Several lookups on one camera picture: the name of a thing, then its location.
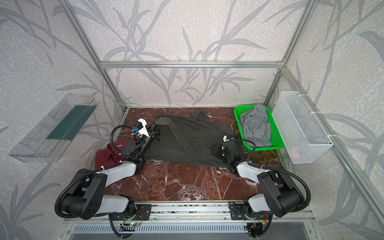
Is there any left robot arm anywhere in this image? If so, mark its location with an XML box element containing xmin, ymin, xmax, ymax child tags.
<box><xmin>54</xmin><ymin>119</ymin><xmax>161</xmax><ymax>220</ymax></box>

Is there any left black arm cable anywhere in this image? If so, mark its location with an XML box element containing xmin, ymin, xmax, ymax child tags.
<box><xmin>53</xmin><ymin>124</ymin><xmax>142</xmax><ymax>219</ymax></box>

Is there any clear plastic wall bin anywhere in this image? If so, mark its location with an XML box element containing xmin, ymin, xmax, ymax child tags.
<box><xmin>9</xmin><ymin>94</ymin><xmax>98</xmax><ymax>163</ymax></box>

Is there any green plastic basket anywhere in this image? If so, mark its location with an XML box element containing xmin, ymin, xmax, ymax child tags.
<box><xmin>234</xmin><ymin>105</ymin><xmax>285</xmax><ymax>152</ymax></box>

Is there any maroon folded shirt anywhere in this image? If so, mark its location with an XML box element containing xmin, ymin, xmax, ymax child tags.
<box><xmin>95</xmin><ymin>143</ymin><xmax>124</xmax><ymax>169</ymax></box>

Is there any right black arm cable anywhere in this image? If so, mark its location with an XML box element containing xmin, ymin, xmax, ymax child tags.
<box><xmin>233</xmin><ymin>139</ymin><xmax>312</xmax><ymax>213</ymax></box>

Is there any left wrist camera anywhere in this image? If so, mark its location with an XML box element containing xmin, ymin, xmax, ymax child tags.
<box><xmin>133</xmin><ymin>119</ymin><xmax>150</xmax><ymax>138</ymax></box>

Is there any dark grey striped shirt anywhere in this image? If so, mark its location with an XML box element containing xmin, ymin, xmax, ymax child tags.
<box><xmin>147</xmin><ymin>112</ymin><xmax>237</xmax><ymax>168</ymax></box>

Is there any light grey shirt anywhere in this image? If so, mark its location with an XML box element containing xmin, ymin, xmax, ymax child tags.
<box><xmin>240</xmin><ymin>104</ymin><xmax>272</xmax><ymax>148</ymax></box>

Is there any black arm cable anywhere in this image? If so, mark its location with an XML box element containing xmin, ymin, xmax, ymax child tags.
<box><xmin>53</xmin><ymin>124</ymin><xmax>142</xmax><ymax>219</ymax></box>
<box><xmin>233</xmin><ymin>139</ymin><xmax>312</xmax><ymax>213</ymax></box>

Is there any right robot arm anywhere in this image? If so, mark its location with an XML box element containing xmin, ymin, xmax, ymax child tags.
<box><xmin>211</xmin><ymin>138</ymin><xmax>311</xmax><ymax>222</ymax></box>

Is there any white wire wall basket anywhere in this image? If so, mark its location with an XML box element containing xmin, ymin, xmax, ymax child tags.
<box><xmin>273</xmin><ymin>91</ymin><xmax>334</xmax><ymax>164</ymax></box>

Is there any aluminium cage frame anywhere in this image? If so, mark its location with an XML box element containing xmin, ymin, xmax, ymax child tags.
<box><xmin>59</xmin><ymin>1</ymin><xmax>384</xmax><ymax>224</ymax></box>

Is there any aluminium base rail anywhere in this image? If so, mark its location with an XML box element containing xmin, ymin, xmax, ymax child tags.
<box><xmin>72</xmin><ymin>201</ymin><xmax>316</xmax><ymax>224</ymax></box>

